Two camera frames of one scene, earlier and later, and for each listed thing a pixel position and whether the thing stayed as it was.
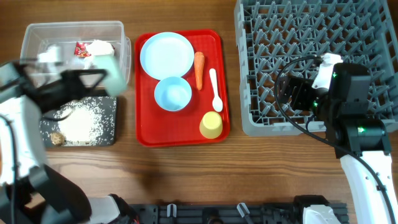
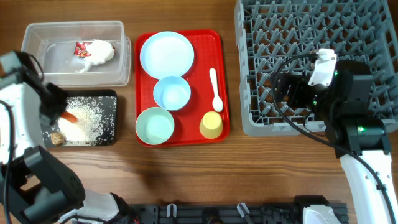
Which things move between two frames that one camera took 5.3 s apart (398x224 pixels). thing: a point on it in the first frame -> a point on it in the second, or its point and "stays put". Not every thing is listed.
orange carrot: [199, 60] -> [69, 117]
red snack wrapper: [80, 49] stays put
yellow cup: [211, 125] stays put
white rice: [91, 122] stays put
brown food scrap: [58, 139] stays put
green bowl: [114, 81] -> [155, 126]
